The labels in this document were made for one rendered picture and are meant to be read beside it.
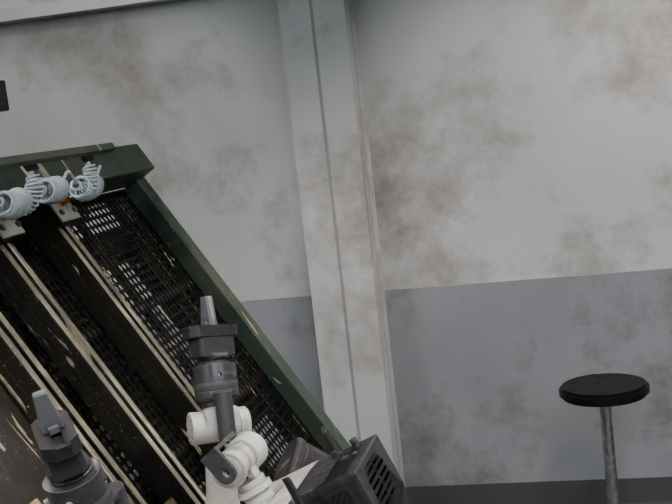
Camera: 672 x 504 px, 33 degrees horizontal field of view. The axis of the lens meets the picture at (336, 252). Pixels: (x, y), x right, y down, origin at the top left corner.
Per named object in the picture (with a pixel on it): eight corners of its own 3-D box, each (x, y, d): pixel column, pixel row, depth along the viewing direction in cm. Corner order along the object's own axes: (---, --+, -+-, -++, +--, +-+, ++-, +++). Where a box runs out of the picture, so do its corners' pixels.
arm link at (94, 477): (25, 461, 155) (54, 532, 159) (92, 433, 158) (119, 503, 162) (13, 426, 166) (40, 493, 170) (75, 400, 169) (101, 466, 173)
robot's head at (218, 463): (267, 458, 195) (238, 425, 195) (250, 477, 187) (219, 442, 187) (243, 480, 197) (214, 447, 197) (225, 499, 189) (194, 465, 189)
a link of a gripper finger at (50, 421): (49, 387, 160) (64, 424, 162) (27, 396, 159) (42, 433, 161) (51, 392, 159) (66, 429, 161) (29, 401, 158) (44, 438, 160)
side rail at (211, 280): (320, 473, 359) (346, 455, 356) (110, 199, 361) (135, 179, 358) (325, 465, 367) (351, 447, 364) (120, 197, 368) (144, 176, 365)
